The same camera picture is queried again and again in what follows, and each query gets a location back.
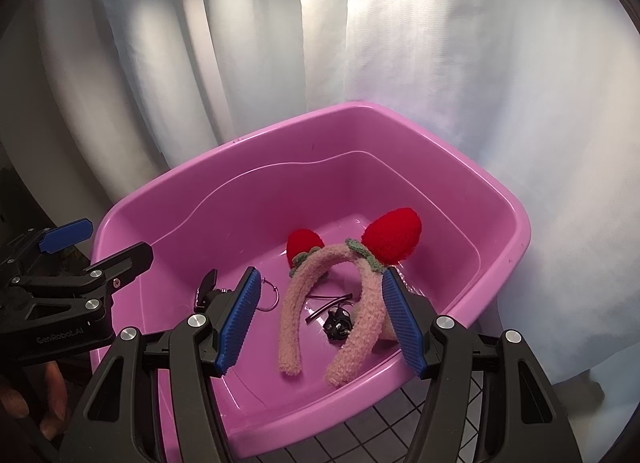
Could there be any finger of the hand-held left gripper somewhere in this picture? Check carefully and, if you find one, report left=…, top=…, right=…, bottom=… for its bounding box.
left=15, top=241, right=154, bottom=304
left=0, top=218, right=95, bottom=271

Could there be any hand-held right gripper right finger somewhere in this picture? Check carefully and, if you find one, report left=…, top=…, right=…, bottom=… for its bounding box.
left=381, top=268, right=583, bottom=463

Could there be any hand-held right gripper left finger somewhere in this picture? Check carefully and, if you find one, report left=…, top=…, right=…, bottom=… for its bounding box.
left=60, top=267, right=263, bottom=463

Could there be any small silver bangle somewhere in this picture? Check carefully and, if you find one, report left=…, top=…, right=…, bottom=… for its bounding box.
left=255, top=277, right=279, bottom=313

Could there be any black wrist watch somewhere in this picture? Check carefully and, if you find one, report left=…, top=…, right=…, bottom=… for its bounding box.
left=195, top=268, right=231, bottom=314

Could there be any pink fuzzy strawberry headband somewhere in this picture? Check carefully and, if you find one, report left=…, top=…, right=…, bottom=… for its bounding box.
left=278, top=208, right=422, bottom=386

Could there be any black patterned scrunchie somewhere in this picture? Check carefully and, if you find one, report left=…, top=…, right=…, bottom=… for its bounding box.
left=322, top=308, right=353, bottom=341

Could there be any black hair pin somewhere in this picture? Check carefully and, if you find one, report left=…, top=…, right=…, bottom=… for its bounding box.
left=302, top=292, right=353, bottom=323

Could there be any pink plastic bin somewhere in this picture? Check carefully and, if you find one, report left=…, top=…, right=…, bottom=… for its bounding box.
left=91, top=102, right=531, bottom=459

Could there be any person's left hand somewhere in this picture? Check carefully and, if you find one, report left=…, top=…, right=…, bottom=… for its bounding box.
left=0, top=362, right=68, bottom=436

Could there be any cream thick curtain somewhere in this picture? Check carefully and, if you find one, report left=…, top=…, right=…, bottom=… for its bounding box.
left=90, top=0, right=351, bottom=179

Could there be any white sheer curtain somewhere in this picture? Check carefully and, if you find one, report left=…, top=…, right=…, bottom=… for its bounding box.
left=345, top=0, right=640, bottom=384

